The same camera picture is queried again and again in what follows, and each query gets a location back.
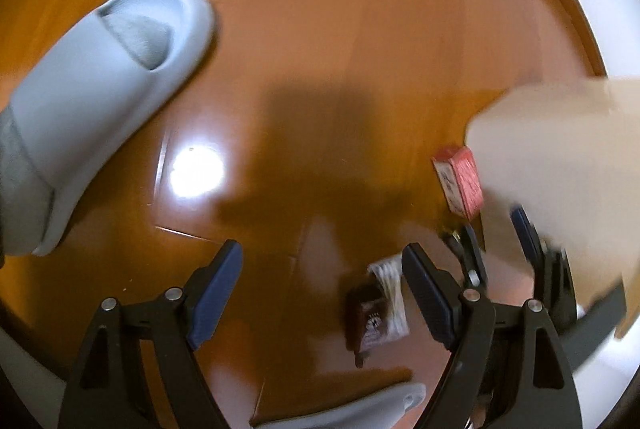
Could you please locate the dark brown card sleeve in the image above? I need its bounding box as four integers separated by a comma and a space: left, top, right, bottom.
344, 281, 401, 368

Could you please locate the grey slipper right foot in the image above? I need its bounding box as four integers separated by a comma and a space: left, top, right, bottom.
257, 383, 426, 429

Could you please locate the red cigarette box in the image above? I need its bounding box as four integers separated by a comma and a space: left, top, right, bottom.
432, 145, 484, 220

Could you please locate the grey slipper left foot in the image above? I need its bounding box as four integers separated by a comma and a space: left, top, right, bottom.
1, 0, 216, 257

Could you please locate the cotton swabs bag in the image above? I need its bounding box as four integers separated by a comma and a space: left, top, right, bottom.
368, 255, 410, 342

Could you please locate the grey slipper foot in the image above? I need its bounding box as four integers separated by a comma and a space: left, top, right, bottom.
257, 383, 426, 429
1, 0, 216, 257

